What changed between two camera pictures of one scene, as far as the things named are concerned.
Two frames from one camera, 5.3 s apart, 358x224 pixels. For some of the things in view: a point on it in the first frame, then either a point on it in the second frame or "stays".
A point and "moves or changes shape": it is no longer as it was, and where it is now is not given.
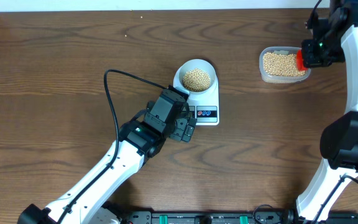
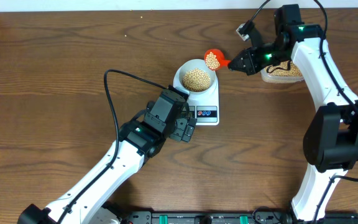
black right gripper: x=309 y=60 to x=250 y=66
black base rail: x=254 y=216 stays
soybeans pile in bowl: x=196 y=80 stays
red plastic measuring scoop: x=299 y=61 moves or changes shape
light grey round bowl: x=197 y=76 stays
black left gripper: x=180 y=132 stays
